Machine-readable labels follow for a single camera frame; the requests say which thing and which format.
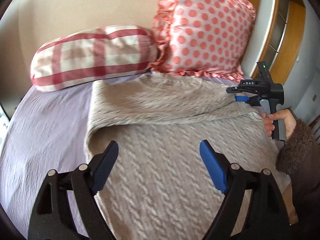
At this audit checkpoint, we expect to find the beige cable-knit sweater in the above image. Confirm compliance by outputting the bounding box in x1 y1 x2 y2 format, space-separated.
85 74 290 239

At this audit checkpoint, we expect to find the brown fuzzy sleeve forearm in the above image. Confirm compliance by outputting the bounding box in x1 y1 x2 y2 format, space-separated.
276 120 320 228

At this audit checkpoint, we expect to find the person's right hand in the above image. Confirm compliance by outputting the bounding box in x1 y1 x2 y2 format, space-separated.
262 109 297 139

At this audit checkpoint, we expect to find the pink polka dot pillow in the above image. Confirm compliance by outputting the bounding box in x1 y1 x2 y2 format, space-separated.
151 0 256 82

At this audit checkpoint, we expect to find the lilac bed sheet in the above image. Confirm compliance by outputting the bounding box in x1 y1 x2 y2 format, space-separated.
0 71 256 239

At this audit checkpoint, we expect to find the red plaid pillow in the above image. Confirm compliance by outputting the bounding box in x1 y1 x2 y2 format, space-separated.
30 25 158 92

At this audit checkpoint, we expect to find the wooden framed wall cabinet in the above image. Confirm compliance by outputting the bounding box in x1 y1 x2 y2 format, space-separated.
241 0 306 84

